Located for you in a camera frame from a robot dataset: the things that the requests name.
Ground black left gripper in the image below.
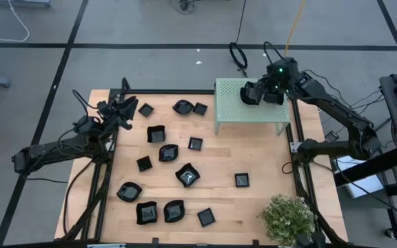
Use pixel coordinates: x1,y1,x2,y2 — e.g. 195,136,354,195
96,96,140,134

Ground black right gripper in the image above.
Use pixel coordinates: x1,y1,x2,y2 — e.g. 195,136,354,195
247,76,289,106

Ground black wavy square mini plate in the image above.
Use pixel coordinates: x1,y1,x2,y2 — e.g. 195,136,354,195
146,125,167,144
174,163,201,189

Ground black small square mini plate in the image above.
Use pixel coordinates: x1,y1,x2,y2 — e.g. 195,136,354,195
136,155,154,173
192,101,209,116
234,172,251,188
137,102,155,118
196,207,216,228
187,136,204,152

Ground green-legged table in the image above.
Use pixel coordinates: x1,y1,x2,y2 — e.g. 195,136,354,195
214,77,292,136

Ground black rounded device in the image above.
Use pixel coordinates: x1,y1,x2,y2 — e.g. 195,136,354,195
135,200,159,226

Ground artificial green potted plant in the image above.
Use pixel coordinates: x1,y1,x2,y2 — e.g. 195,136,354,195
256,194,318,247

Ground white box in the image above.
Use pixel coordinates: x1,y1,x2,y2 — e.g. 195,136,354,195
336,155,385,199

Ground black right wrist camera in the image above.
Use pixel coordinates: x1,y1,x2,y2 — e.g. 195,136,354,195
266,57,298,83

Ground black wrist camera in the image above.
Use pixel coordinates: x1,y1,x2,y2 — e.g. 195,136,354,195
266,57,298,83
73,114,101,137

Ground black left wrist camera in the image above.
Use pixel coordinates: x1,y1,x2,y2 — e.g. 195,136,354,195
73,114,101,137

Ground black hanging cable with coil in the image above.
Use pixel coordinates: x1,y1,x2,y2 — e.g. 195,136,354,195
228,0,250,77

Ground yellow hanging cable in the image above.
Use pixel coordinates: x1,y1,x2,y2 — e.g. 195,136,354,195
283,0,306,56

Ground white floor cable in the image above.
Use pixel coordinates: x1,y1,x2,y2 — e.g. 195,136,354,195
0,0,30,43

